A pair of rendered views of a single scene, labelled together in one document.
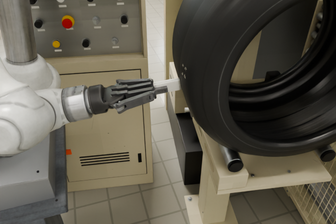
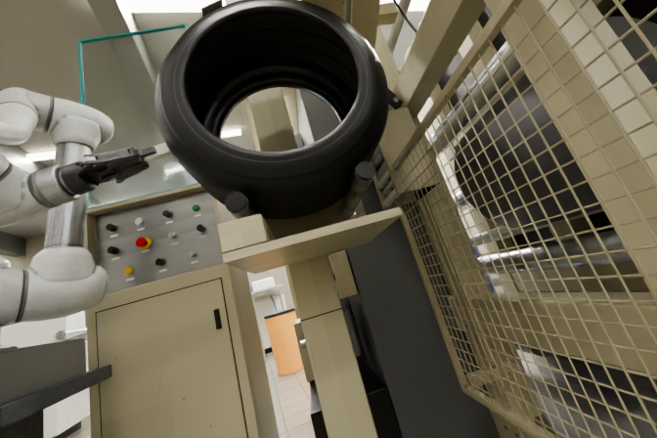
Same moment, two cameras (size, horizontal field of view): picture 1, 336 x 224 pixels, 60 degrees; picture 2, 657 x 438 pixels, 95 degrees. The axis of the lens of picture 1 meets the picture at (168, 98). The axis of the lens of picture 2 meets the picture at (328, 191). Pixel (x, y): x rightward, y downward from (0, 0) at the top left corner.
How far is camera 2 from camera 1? 91 cm
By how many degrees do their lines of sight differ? 52
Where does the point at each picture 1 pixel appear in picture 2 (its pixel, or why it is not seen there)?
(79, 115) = (43, 181)
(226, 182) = (231, 233)
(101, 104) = (73, 166)
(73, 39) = (148, 262)
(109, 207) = not seen: outside the picture
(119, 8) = (197, 220)
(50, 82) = (86, 274)
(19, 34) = (63, 213)
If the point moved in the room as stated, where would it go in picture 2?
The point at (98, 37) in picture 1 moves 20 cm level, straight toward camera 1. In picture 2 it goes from (175, 254) to (159, 245)
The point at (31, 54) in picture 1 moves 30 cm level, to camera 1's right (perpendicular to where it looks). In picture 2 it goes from (71, 237) to (159, 211)
